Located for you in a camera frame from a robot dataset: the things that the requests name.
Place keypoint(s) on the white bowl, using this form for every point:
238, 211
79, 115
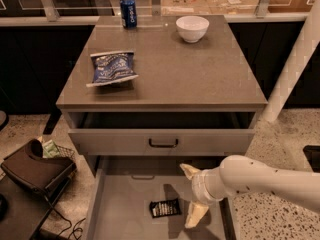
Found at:
192, 28

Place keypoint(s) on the blue chip bag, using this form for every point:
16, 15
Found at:
112, 68

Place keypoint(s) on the glass railing with metal posts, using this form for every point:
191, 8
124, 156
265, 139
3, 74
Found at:
87, 12

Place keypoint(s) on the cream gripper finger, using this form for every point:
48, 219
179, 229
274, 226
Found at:
196, 212
189, 170

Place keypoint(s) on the grey drawer cabinet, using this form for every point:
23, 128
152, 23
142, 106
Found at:
211, 75

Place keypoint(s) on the blue pepsi can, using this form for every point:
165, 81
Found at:
128, 13

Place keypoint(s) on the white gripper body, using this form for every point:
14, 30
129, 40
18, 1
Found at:
199, 186

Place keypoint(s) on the grey top drawer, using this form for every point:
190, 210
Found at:
163, 133

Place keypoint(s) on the wire basket with green packet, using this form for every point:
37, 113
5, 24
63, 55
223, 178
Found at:
53, 150

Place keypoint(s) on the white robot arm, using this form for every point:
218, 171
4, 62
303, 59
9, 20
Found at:
239, 174

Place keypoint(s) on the grey drawer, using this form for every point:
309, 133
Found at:
124, 188
163, 133

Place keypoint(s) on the black rxbar chocolate wrapper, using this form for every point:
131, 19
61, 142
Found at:
165, 208

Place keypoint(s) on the grey middle drawer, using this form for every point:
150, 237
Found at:
124, 188

